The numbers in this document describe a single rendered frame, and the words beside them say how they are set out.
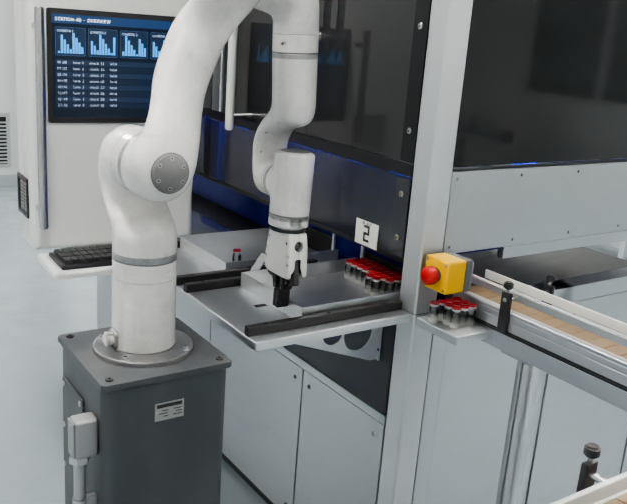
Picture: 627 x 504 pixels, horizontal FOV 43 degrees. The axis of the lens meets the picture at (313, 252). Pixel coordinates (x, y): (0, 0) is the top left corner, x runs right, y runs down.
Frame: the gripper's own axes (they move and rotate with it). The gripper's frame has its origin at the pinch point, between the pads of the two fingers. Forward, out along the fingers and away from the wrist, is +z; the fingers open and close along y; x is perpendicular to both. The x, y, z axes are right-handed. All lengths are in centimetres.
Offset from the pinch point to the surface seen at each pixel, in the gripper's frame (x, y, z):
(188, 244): -1.6, 48.8, 1.6
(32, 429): 15, 131, 93
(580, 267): -106, 3, 3
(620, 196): -95, -12, -22
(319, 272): -24.0, 19.7, 2.4
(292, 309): -1.6, -2.4, 2.2
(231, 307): 7.2, 8.3, 4.4
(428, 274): -23.7, -19.0, -8.9
